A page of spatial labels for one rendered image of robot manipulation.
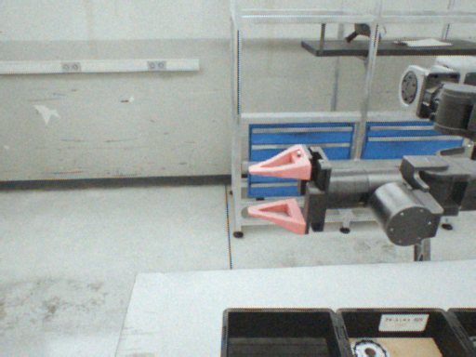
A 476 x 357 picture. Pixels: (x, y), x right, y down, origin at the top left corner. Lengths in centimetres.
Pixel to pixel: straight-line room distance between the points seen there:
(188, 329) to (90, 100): 255
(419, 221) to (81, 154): 344
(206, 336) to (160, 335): 15
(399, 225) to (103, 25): 309
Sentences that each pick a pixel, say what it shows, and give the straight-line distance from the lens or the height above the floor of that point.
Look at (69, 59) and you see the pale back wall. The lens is 350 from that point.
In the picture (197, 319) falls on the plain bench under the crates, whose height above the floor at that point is 70.
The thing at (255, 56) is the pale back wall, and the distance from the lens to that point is 332.
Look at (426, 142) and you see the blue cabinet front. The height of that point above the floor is 72.
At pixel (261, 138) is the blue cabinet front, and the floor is 78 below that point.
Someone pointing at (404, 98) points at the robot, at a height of 142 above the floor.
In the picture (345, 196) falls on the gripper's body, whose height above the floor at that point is 146.
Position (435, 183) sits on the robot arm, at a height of 147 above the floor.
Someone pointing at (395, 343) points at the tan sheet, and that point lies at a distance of 121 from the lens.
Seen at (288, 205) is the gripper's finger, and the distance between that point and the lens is 55.
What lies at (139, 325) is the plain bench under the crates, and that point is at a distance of 138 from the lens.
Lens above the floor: 170
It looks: 28 degrees down
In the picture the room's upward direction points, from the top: straight up
